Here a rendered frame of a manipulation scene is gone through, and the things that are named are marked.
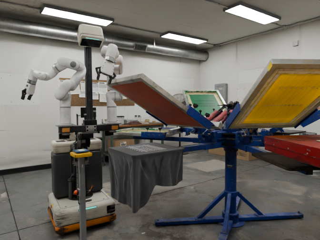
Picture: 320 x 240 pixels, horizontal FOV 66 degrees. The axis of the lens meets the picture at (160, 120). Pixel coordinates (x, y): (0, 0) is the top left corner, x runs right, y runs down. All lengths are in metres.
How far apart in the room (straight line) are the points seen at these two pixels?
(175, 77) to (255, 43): 2.28
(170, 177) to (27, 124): 4.05
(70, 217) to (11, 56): 3.71
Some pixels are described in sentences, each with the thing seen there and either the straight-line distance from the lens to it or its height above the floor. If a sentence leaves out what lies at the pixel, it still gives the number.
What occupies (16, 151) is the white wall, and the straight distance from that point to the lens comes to 5.63.
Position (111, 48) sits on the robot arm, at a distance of 1.93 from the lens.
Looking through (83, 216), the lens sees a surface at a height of 0.46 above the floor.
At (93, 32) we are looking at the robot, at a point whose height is 1.95.
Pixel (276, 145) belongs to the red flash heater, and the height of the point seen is 1.06.
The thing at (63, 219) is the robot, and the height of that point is 0.19.
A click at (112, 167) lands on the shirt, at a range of 2.14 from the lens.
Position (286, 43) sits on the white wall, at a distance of 6.33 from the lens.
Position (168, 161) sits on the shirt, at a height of 0.87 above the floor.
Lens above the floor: 1.30
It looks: 3 degrees down
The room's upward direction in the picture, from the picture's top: straight up
